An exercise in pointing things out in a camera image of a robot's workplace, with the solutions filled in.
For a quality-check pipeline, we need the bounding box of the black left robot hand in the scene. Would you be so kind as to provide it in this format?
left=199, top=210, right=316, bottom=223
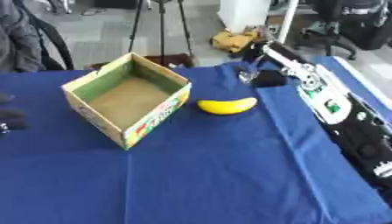
left=0, top=92, right=31, bottom=136

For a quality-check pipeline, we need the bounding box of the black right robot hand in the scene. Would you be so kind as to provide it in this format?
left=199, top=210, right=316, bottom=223
left=233, top=40, right=310, bottom=89

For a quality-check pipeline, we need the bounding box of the open tan cardboard box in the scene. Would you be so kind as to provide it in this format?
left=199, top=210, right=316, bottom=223
left=59, top=52, right=193, bottom=151

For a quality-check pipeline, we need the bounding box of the yellow toy banana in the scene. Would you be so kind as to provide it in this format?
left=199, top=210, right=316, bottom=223
left=196, top=97, right=259, bottom=116

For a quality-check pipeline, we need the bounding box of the white cabinet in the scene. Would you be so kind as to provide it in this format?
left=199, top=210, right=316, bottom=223
left=217, top=0, right=273, bottom=34

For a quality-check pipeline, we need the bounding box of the black office chair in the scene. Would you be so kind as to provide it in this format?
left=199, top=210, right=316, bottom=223
left=294, top=0, right=361, bottom=61

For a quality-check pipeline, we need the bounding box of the dark brown bag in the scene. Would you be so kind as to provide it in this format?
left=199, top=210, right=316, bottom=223
left=82, top=52, right=200, bottom=71

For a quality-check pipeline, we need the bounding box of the black bag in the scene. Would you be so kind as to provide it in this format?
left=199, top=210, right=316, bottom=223
left=338, top=0, right=392, bottom=51

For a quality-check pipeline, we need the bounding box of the black tripod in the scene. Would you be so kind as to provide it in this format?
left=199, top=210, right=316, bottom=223
left=125, top=0, right=196, bottom=67

